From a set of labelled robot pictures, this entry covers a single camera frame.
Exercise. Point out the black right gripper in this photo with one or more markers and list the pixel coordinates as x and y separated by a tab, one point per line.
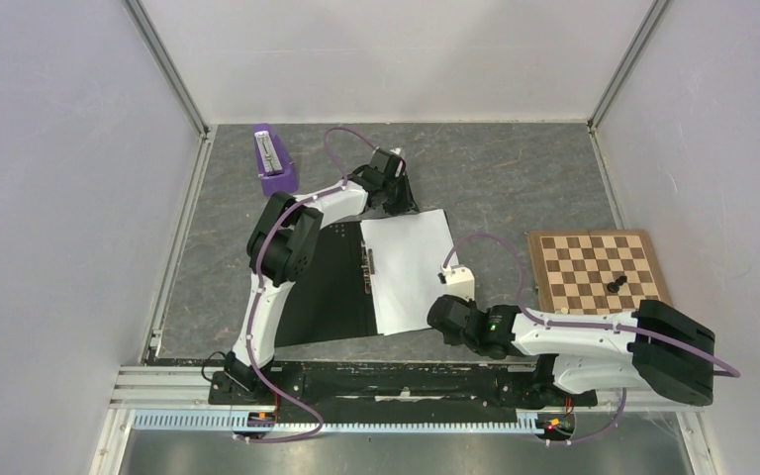
468	303

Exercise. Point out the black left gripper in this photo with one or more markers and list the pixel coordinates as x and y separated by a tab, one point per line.
408	204

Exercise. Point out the white paper sheets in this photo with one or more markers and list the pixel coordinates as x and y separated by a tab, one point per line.
407	256

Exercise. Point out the black folder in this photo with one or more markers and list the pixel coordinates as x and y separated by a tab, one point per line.
332	299

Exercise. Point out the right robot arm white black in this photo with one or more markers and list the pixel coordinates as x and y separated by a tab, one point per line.
653	347

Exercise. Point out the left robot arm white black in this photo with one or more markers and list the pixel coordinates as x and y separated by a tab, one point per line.
283	242

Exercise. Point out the purple metronome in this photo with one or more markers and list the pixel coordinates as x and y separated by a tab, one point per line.
276	168

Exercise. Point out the black chess piece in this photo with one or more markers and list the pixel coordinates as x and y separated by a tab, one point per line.
615	286

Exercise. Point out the wooden chessboard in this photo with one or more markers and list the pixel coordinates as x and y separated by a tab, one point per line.
571	269

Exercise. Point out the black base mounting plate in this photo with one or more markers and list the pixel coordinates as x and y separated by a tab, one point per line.
393	387

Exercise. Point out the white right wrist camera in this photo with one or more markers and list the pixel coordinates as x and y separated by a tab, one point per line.
457	281

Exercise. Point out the aluminium frame rail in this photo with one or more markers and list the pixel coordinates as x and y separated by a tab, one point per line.
178	398

